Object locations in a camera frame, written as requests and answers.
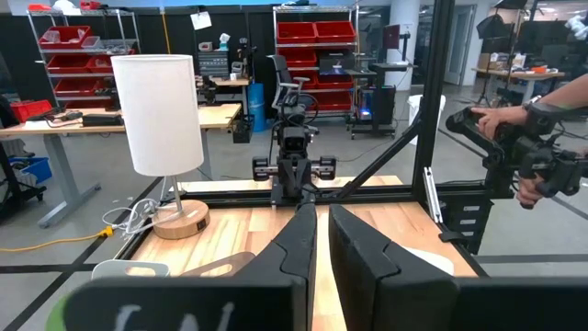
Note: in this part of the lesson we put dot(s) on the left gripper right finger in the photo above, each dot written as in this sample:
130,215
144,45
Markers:
353,266

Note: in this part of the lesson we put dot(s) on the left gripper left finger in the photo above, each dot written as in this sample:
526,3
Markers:
298,248

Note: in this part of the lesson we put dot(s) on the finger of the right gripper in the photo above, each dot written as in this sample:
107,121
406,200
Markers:
303,179
286,179

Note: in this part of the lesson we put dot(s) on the person's forearm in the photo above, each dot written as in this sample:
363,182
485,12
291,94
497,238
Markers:
567,94

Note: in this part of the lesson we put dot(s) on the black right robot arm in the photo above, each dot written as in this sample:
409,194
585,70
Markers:
294,117

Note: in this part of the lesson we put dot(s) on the blue cylinder bin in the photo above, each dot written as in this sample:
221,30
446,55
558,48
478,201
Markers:
257,106

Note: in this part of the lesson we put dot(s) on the wooden top desk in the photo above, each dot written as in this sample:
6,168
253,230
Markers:
216,115

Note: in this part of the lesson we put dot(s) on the white plastic bin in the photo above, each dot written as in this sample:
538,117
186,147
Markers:
436,264

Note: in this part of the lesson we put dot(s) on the red storage bin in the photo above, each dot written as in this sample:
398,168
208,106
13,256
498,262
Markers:
100,64
296,32
64,36
78,87
335,31
335,100
69,64
337,82

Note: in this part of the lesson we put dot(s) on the black office chair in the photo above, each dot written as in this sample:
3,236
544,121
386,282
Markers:
280,69

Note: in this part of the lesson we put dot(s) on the black computer tower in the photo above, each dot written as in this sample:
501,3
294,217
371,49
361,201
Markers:
383,105

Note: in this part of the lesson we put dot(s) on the grey drawer organiser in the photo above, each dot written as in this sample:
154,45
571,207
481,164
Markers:
213,64

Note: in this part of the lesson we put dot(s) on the white shade table lamp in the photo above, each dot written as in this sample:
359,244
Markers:
156,115

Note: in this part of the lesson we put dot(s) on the white waste bin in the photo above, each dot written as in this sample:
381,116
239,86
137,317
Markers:
415,115

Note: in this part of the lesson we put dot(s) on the black box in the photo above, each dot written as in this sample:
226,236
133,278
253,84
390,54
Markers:
102,120

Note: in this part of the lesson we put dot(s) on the grey plastic bin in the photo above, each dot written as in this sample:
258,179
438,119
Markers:
103,271

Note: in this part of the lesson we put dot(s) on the person's hand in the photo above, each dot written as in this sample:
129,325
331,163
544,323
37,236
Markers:
528,193
498,120

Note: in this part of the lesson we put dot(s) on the blue storage bin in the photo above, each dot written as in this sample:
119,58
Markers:
34,169

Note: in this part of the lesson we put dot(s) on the red crate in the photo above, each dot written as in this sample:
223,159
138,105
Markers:
30,109

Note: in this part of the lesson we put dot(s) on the wooden work table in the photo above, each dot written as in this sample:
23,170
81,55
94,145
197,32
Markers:
519,73

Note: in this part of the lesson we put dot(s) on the black studio softbox light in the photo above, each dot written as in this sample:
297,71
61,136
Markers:
494,26

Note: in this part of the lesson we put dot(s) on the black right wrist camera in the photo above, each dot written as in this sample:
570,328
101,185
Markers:
294,140

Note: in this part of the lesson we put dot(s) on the black aluminium rig frame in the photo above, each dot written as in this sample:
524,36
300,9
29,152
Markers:
432,92

